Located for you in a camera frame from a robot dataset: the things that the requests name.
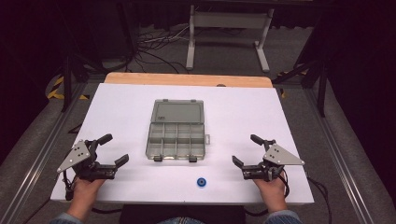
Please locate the small blue wheel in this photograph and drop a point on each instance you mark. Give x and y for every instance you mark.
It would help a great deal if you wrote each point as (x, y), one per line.
(201, 182)

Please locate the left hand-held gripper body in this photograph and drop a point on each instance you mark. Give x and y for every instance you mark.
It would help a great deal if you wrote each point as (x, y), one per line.
(81, 155)

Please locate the black metal stand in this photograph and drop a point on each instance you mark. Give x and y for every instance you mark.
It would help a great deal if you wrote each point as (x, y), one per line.
(314, 74)
(67, 84)

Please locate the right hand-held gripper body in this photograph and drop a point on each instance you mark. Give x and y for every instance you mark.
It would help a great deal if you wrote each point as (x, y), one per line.
(278, 157)

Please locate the aluminium floor rail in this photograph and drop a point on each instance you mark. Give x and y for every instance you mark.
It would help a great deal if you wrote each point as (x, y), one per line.
(40, 155)
(339, 155)

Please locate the person's right hand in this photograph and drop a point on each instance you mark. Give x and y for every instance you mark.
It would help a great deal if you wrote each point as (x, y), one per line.
(273, 191)

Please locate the person's jeans lap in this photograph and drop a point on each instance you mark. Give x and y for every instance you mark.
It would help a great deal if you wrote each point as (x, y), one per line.
(179, 221)

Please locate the person's left hand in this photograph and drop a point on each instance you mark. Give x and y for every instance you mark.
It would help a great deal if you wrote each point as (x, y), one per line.
(85, 191)

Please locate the white metal stand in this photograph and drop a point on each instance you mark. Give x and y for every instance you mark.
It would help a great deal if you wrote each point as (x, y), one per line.
(229, 20)

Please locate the clear plastic organizer box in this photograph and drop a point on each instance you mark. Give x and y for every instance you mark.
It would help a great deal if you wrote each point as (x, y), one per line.
(176, 133)

